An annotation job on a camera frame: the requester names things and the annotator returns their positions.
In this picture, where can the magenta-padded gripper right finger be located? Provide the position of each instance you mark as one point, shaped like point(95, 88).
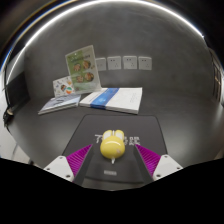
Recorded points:
point(150, 160)

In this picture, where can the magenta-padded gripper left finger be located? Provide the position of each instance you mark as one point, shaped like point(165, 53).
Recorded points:
point(77, 161)

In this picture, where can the black mouse pad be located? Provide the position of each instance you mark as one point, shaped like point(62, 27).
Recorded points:
point(86, 130)

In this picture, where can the striped grey magazine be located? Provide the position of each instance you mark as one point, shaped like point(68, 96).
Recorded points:
point(60, 104)

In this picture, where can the white and blue book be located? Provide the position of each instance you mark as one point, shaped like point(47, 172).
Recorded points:
point(116, 99)

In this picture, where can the white sticker card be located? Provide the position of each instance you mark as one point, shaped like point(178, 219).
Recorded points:
point(63, 87)

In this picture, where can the black flat panel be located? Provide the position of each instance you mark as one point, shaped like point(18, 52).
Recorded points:
point(16, 93)

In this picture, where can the green menu sign stand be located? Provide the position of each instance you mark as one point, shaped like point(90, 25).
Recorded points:
point(82, 70)

